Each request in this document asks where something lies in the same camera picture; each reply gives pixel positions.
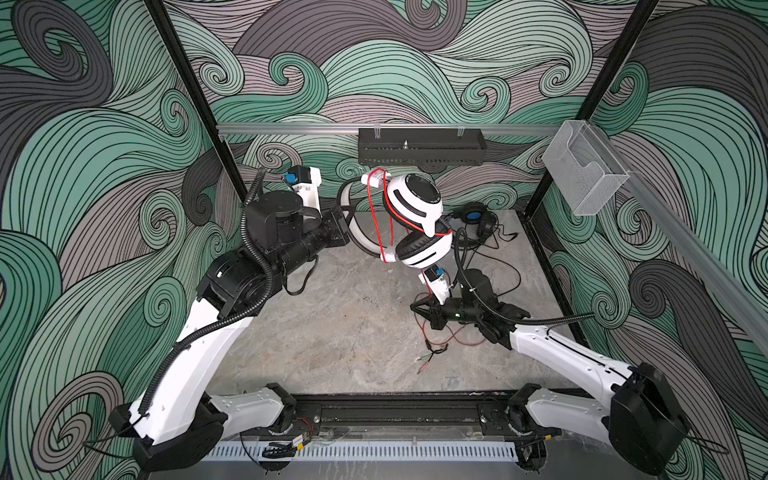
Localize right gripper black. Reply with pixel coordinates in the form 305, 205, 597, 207
409, 291, 484, 331

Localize red headphone cable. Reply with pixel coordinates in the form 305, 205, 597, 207
365, 167, 487, 374

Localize black headphone cable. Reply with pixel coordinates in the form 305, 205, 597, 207
467, 221, 523, 298

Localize white black headphones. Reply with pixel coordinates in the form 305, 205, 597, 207
337, 168, 453, 270

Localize black blue headphones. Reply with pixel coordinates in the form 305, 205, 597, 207
450, 201, 498, 249

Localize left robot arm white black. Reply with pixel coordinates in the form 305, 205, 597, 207
110, 166, 349, 474

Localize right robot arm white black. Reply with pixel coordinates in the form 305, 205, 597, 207
395, 230, 690, 476

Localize black perforated metal tray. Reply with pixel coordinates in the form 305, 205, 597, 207
357, 129, 488, 167

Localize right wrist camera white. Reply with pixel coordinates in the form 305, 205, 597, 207
420, 265, 451, 305

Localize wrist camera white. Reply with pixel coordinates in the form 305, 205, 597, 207
284, 165, 322, 210
420, 265, 451, 305

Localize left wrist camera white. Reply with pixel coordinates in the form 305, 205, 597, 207
284, 165, 322, 210

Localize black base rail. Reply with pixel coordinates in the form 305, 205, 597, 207
209, 392, 643, 439

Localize aluminium rail back wall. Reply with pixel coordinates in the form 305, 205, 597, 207
216, 122, 560, 137

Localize aluminium rail wall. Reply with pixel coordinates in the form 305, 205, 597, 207
216, 122, 560, 137
594, 127, 767, 352

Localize white slotted cable duct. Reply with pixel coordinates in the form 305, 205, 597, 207
204, 440, 518, 463

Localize clear plastic wall bin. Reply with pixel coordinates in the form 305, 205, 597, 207
542, 120, 629, 217

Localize aluminium rail right wall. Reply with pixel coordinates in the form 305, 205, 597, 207
594, 127, 767, 352

